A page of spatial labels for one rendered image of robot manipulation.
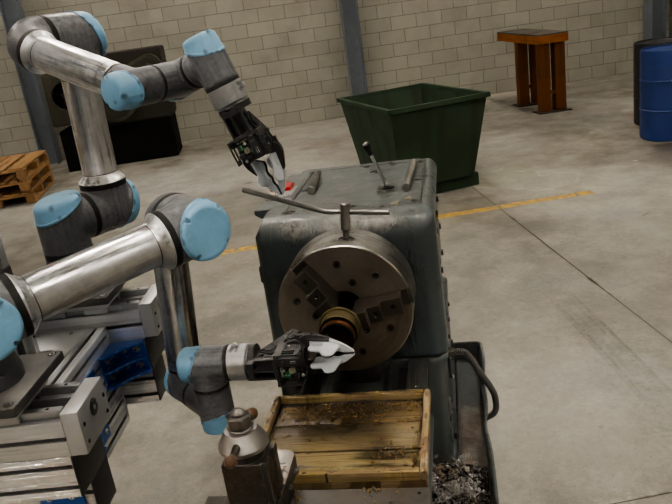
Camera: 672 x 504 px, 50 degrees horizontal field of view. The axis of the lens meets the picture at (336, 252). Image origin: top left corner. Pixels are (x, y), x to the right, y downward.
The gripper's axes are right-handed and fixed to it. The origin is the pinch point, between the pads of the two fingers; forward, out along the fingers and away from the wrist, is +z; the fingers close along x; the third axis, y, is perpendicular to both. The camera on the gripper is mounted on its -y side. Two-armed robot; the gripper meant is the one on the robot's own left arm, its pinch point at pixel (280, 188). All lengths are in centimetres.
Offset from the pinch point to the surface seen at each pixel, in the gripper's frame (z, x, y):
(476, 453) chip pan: 92, 8, -22
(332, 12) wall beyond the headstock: -61, -118, -1004
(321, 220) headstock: 14.5, -0.7, -19.9
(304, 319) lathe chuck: 30.4, -10.0, -1.7
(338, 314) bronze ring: 28.3, 1.6, 9.4
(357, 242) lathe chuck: 19.1, 8.8, -4.6
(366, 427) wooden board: 52, -2, 16
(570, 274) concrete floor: 163, 50, -276
